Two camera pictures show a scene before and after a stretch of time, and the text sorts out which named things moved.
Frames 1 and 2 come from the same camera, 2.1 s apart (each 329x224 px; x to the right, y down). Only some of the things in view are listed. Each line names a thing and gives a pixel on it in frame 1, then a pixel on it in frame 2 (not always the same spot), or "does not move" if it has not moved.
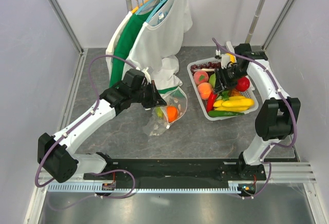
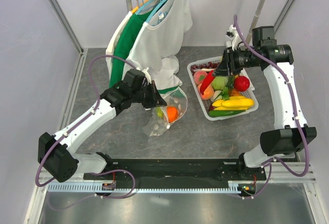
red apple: x=243 y=84 does not move
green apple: x=159 y=112 does not move
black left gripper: x=156 y=99 does not move
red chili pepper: x=211 y=101 to x=209 y=77
